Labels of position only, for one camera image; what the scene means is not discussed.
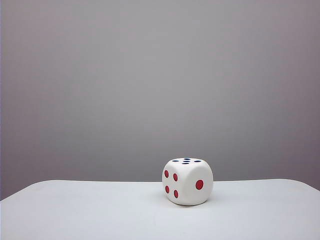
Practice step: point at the white die with coloured pips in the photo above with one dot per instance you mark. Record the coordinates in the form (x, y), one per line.
(186, 181)

